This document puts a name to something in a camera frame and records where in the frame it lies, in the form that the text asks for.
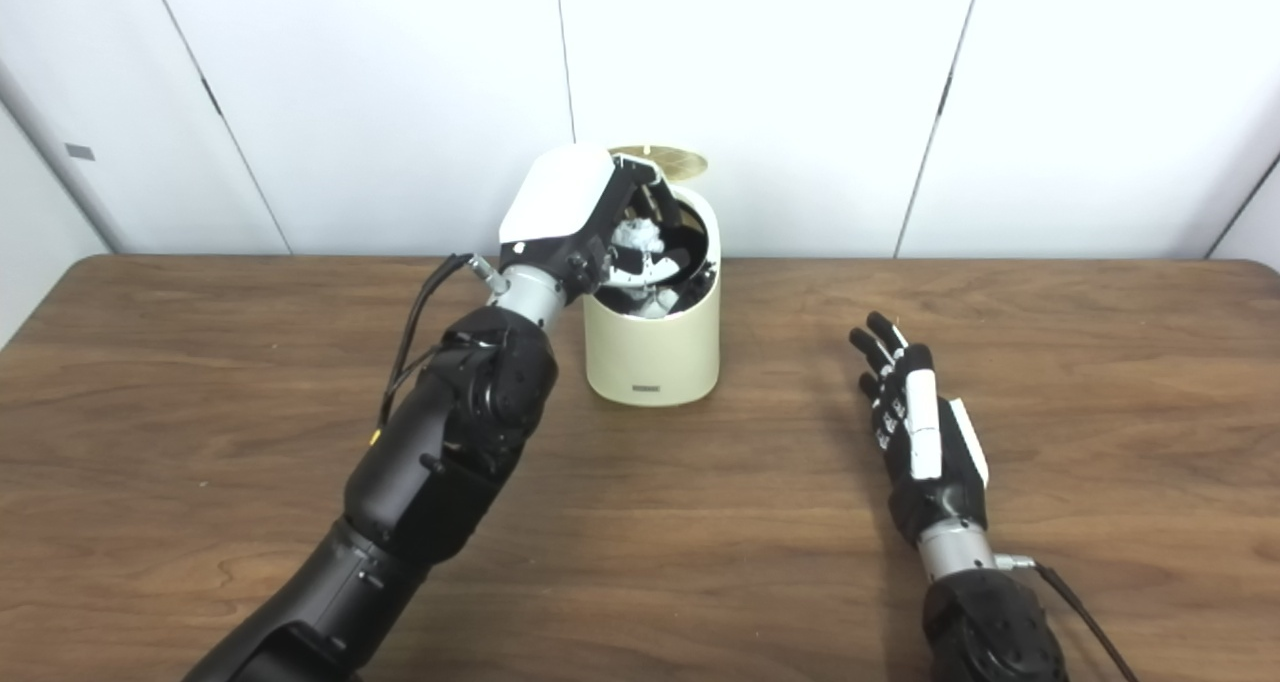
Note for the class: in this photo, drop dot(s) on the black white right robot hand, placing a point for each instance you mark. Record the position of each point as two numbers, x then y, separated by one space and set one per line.
920 432

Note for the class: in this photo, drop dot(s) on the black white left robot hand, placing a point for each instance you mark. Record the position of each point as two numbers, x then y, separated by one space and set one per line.
555 197

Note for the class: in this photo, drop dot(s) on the white paper ball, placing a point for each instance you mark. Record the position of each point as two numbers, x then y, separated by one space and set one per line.
638 234

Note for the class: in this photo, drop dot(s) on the round cream bin lid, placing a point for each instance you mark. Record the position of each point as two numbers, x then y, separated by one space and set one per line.
680 162

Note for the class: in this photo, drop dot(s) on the cream-colored bin body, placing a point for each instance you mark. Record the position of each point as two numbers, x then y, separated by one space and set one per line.
655 357

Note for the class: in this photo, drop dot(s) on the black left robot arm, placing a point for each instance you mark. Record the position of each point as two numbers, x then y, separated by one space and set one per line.
440 462

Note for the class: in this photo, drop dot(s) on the black bin liner bag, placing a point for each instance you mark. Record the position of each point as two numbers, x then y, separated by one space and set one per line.
695 232

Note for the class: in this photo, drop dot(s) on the small grey wall label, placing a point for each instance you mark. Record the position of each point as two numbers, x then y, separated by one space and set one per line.
80 151

